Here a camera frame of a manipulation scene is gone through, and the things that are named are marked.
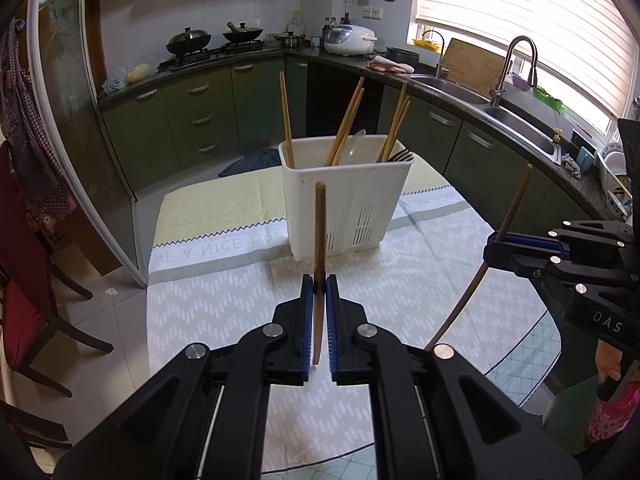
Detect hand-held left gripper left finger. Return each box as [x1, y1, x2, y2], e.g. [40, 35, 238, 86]
[52, 274, 316, 480]

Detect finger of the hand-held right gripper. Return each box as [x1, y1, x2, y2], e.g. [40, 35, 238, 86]
[495, 220, 635, 271]
[484, 242, 601, 311]

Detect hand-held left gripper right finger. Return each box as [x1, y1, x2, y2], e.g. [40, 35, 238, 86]
[325, 274, 586, 480]

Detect white plastic utensil holder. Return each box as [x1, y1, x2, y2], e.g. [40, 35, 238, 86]
[278, 134, 416, 262]

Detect person's right hand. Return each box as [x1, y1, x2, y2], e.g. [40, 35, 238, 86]
[595, 342, 624, 384]

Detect white dish rack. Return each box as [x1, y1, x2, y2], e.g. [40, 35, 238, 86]
[597, 140, 636, 221]

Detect white grey patterned tablecloth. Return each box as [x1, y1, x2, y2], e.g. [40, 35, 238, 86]
[145, 185, 548, 476]

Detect pink floral clothing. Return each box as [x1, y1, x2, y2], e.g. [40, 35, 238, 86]
[587, 385, 633, 443]

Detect pale yellow quilted mat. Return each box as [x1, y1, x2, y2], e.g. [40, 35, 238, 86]
[152, 157, 453, 248]

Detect stainless steel double sink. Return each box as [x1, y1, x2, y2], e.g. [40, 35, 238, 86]
[412, 74, 563, 167]

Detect dark cloth on floor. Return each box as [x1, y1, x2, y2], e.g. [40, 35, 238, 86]
[218, 149, 283, 178]

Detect green plastic item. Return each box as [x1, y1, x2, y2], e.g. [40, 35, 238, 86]
[532, 85, 566, 113]

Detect white plastic spoon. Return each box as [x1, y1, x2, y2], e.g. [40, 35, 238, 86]
[341, 129, 368, 166]

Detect dark stone countertop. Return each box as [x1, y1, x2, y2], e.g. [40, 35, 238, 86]
[97, 42, 621, 221]

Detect tall steel kitchen faucet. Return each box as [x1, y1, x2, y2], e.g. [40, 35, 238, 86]
[489, 36, 538, 107]

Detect bamboo cutting board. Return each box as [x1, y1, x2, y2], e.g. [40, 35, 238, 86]
[442, 37, 513, 98]

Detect green kitchen base cabinet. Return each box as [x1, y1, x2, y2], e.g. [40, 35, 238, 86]
[97, 55, 616, 241]

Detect thin steel faucet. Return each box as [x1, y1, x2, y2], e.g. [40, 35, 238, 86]
[421, 30, 447, 79]

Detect brown cardboard box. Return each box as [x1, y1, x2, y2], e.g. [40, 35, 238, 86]
[50, 232, 123, 277]

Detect pink kitchen cloth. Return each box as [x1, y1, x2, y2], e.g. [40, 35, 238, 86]
[369, 56, 416, 75]

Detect black cooking pot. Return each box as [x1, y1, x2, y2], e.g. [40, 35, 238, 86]
[385, 46, 421, 66]

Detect white window blinds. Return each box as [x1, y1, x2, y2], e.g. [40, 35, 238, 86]
[415, 0, 640, 133]

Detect glass sliding door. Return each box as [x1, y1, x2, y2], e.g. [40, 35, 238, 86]
[27, 0, 151, 291]

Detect white rice cooker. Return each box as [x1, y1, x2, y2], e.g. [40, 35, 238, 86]
[324, 25, 377, 57]

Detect black gas stove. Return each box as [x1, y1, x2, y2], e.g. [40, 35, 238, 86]
[160, 40, 266, 72]

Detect black wok with lid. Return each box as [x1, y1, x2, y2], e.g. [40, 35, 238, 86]
[166, 27, 212, 56]

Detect dark chair with red cushion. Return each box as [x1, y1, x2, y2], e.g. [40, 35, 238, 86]
[0, 140, 116, 398]
[0, 400, 73, 451]

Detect checkered hanging apron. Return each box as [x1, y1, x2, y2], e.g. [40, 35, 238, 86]
[0, 17, 78, 233]

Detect black wok with wooden handle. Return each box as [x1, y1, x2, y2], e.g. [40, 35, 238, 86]
[221, 21, 264, 45]

